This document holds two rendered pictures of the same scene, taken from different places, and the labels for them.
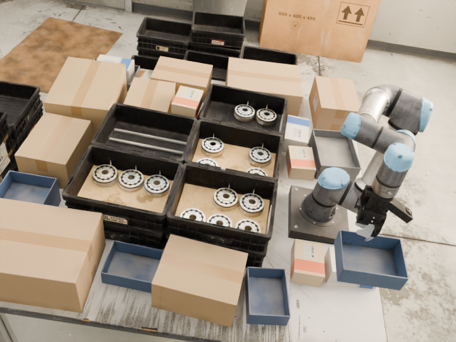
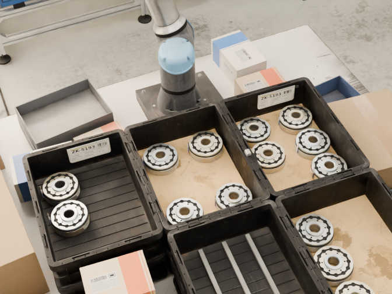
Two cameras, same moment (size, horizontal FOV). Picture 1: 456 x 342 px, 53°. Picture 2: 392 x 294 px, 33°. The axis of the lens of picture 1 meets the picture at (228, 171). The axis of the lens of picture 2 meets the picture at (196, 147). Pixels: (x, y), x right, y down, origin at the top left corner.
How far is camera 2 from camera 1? 2.21 m
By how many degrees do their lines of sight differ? 69
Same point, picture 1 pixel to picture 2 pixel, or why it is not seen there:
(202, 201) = (288, 180)
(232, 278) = (365, 102)
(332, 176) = (181, 50)
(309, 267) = (275, 79)
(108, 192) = (371, 282)
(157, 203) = (335, 219)
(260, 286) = not seen: hidden behind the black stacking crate
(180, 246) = (374, 156)
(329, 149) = (57, 125)
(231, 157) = (182, 192)
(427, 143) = not seen: outside the picture
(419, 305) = not seen: hidden behind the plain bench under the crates
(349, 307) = (276, 58)
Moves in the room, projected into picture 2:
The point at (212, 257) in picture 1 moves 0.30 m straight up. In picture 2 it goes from (359, 126) to (375, 48)
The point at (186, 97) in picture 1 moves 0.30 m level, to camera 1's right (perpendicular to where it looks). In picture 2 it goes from (119, 280) to (84, 191)
